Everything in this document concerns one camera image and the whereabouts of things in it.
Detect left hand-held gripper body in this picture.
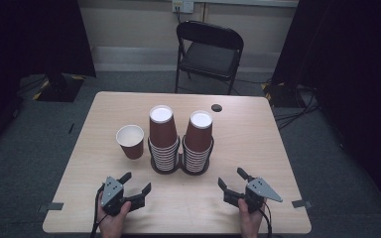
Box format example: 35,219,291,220
100,176,130,217

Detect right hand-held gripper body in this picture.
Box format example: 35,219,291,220
243,177,284,214

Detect brown paper cup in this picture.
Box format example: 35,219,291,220
115,124,146,161

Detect black wire cup holder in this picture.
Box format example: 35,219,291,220
147,137,215,177

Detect stack of brown cups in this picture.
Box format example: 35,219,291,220
147,104,182,173
182,110,215,174

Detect person's left hand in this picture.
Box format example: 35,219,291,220
97,201,132,238

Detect person's right hand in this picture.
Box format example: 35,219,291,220
238,198,266,238

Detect grey floor tape strip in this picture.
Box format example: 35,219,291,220
37,201,64,213
291,199,314,209

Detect black stand base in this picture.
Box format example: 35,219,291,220
261,81,300,107
33,72,85,103

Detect black folding chair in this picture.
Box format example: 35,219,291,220
174,20,245,96

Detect black curtain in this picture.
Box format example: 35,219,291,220
0,0,97,157
271,0,381,212

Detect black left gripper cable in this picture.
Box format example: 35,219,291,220
90,183,107,238

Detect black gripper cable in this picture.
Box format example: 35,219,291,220
259,201,273,238
90,183,107,238

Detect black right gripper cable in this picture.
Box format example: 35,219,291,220
259,201,273,238

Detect black floor cables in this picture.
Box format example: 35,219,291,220
274,84,320,131

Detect white wall socket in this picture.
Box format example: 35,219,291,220
172,0,195,14

